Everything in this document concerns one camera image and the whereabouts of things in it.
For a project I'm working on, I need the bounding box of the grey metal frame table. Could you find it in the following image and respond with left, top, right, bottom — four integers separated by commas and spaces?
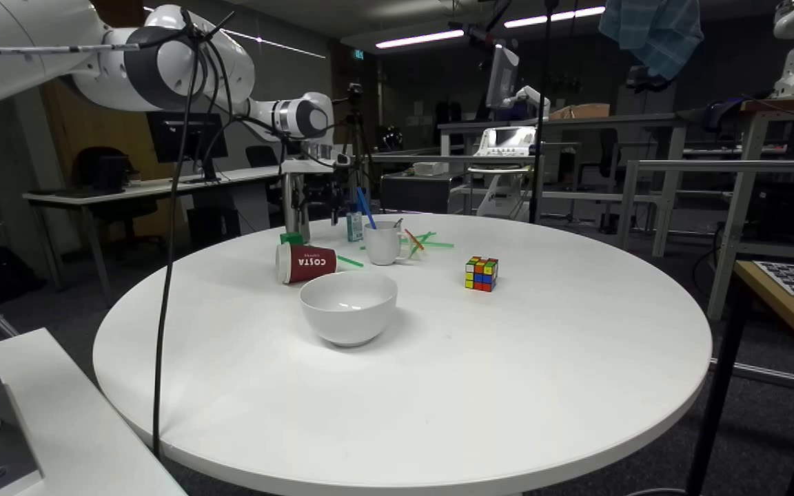
436, 113, 690, 263

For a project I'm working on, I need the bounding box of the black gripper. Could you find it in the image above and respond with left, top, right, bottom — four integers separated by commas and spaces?
304, 153, 357, 229

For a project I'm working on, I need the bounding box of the wood top metal leg table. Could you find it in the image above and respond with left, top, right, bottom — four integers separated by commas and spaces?
705, 95, 794, 325

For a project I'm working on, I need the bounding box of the blue hanging cloth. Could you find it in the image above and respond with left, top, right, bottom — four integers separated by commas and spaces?
599, 0, 705, 84

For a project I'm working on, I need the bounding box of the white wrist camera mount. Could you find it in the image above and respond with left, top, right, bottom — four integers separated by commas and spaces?
277, 158, 337, 180

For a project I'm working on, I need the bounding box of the cardboard box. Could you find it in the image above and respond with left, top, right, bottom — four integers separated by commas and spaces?
546, 102, 615, 124

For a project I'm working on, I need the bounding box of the Rubik's cube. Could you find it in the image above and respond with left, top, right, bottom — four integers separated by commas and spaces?
464, 255, 501, 296

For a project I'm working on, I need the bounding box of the blue pen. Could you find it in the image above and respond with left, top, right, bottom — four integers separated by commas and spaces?
349, 184, 378, 231

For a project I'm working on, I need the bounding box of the white robot base table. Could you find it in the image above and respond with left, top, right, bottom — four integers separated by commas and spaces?
0, 325, 188, 496

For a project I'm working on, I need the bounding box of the red paper cup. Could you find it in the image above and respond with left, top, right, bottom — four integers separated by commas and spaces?
273, 242, 338, 288

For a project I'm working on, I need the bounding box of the silver metal bottle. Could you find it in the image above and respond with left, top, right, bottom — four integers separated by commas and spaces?
282, 172, 315, 246

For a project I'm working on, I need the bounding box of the black cable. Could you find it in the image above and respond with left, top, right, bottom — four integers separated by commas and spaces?
147, 3, 235, 460

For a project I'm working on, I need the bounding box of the clear plastic cup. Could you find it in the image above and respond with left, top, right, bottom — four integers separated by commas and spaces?
357, 216, 402, 269

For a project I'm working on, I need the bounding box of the grey metal rack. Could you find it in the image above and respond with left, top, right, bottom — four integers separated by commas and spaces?
615, 158, 794, 264

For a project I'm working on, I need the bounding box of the white ceramic bowl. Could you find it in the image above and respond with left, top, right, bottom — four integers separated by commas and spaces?
298, 271, 399, 351

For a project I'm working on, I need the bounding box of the white medical equipment cart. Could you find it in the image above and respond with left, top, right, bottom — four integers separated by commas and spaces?
447, 84, 550, 220

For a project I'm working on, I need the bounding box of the long white office desk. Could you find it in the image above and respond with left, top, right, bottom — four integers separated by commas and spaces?
18, 160, 345, 299

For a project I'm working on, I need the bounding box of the ceiling light strip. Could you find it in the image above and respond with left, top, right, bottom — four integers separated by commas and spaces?
371, 26, 469, 54
501, 3, 610, 33

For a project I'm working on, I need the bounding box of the black camera tripod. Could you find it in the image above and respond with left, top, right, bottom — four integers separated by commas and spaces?
337, 80, 375, 190

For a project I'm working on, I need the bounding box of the black computer monitor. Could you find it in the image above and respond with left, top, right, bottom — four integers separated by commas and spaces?
144, 110, 232, 182

